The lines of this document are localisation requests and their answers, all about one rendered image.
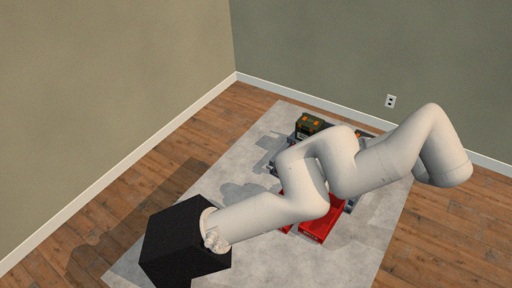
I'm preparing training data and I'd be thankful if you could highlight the dark green case with orange latches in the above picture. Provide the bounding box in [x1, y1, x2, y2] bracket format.
[295, 112, 325, 141]

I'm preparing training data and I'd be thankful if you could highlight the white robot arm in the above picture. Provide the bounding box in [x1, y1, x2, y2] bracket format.
[199, 103, 473, 255]

